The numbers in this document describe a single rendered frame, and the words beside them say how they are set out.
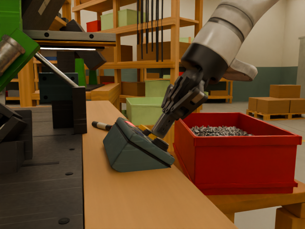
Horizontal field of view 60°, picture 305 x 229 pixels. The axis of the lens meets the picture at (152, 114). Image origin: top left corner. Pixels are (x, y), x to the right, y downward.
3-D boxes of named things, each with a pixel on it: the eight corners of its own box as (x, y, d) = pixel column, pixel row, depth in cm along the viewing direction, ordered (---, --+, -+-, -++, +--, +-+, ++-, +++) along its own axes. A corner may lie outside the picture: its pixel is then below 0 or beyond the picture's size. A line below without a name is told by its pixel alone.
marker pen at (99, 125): (91, 126, 69) (91, 121, 69) (96, 126, 70) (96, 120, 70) (120, 135, 60) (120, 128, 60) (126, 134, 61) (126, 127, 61)
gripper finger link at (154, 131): (163, 113, 44) (151, 131, 44) (164, 113, 44) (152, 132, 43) (173, 120, 45) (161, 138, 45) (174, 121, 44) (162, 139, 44)
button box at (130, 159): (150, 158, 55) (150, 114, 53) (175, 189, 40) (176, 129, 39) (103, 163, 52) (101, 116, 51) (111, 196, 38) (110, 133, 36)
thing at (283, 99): (288, 113, 682) (290, 84, 670) (312, 118, 604) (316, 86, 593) (246, 115, 658) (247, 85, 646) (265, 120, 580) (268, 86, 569)
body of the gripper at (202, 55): (184, 42, 48) (155, 85, 47) (206, 36, 40) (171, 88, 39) (214, 67, 50) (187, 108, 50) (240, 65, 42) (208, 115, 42)
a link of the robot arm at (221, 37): (255, 82, 43) (276, 51, 43) (204, 39, 39) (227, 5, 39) (225, 81, 51) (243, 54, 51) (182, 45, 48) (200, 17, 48)
